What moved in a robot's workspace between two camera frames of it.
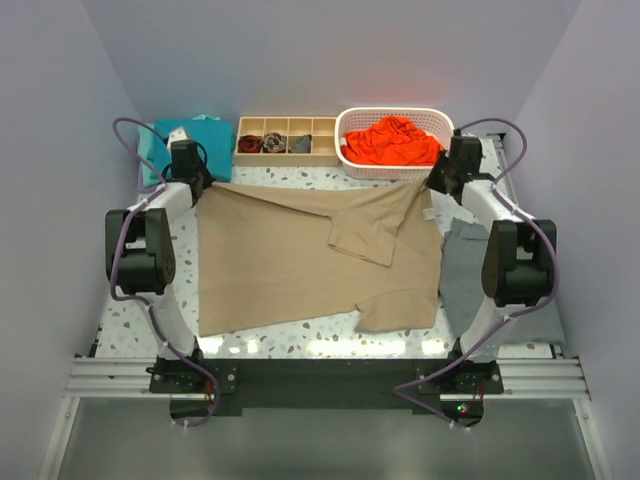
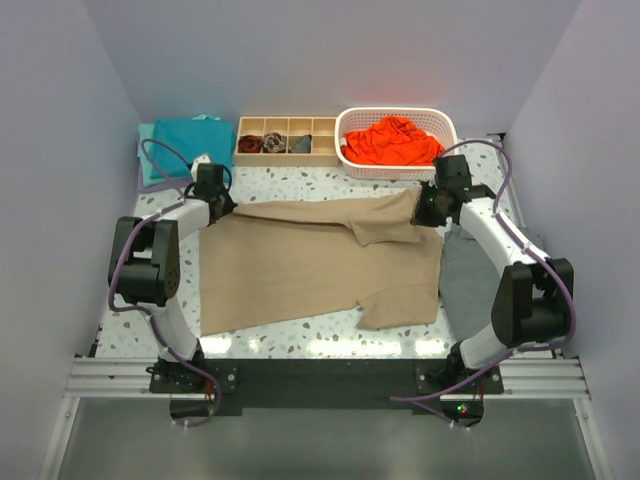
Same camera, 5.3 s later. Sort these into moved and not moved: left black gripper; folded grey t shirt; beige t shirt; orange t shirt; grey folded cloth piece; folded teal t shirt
Moved: beige t shirt; left black gripper
Not moved: folded grey t shirt; orange t shirt; folded teal t shirt; grey folded cloth piece
